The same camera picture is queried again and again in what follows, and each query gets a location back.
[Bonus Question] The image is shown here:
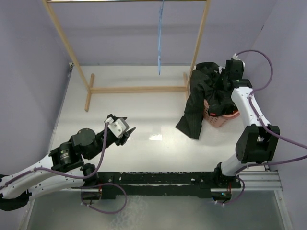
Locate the dark pinstriped shirt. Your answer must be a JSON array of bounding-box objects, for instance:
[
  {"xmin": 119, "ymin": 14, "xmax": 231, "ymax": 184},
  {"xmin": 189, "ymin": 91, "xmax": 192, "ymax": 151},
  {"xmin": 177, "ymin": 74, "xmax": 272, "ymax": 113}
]
[{"xmin": 176, "ymin": 62, "xmax": 237, "ymax": 140}]

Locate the light blue wire hanger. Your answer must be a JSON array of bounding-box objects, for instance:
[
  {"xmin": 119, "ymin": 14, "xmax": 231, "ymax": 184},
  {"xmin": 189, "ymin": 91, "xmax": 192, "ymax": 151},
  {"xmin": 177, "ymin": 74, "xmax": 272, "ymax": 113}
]
[{"xmin": 158, "ymin": 0, "xmax": 165, "ymax": 75}]

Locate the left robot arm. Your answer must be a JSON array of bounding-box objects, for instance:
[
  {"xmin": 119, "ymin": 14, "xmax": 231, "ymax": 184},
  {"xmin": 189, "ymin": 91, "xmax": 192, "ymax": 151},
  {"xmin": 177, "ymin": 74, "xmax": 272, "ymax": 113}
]
[{"xmin": 0, "ymin": 114, "xmax": 135, "ymax": 211}]

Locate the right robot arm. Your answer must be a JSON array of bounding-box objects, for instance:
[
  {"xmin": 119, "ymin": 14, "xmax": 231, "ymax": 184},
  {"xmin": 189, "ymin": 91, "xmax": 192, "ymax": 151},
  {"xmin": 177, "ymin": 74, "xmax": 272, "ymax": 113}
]
[{"xmin": 213, "ymin": 60, "xmax": 280, "ymax": 187}]

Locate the pink plastic basket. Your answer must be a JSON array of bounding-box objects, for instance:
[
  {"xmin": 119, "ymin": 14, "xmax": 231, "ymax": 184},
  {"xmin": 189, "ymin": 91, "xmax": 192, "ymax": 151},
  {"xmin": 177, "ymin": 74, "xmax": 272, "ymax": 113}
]
[{"xmin": 203, "ymin": 100, "xmax": 240, "ymax": 128}]

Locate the wooden clothes rack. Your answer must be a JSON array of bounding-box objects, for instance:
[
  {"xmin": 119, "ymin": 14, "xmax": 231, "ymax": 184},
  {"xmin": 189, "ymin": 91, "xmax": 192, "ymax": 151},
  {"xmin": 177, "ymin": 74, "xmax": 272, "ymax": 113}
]
[{"xmin": 41, "ymin": 0, "xmax": 212, "ymax": 112}]

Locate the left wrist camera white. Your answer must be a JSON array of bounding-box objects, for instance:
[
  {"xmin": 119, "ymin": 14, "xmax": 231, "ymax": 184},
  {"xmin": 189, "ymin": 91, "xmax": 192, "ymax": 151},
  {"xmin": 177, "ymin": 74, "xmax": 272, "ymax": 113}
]
[{"xmin": 105, "ymin": 117, "xmax": 130, "ymax": 138}]

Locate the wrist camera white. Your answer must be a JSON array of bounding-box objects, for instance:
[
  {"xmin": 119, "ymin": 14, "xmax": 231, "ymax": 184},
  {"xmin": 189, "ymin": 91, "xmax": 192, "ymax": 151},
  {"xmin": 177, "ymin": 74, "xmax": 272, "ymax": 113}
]
[
  {"xmin": 231, "ymin": 53, "xmax": 245, "ymax": 68},
  {"xmin": 105, "ymin": 117, "xmax": 130, "ymax": 138}
]

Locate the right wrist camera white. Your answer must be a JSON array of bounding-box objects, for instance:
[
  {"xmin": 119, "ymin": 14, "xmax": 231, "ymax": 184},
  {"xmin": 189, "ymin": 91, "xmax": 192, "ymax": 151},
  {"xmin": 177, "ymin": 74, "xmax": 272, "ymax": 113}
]
[{"xmin": 231, "ymin": 53, "xmax": 245, "ymax": 68}]

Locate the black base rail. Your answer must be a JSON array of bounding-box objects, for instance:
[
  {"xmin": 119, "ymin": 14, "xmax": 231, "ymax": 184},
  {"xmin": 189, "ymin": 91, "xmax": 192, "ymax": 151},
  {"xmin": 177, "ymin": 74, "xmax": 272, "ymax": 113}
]
[{"xmin": 84, "ymin": 172, "xmax": 241, "ymax": 198}]

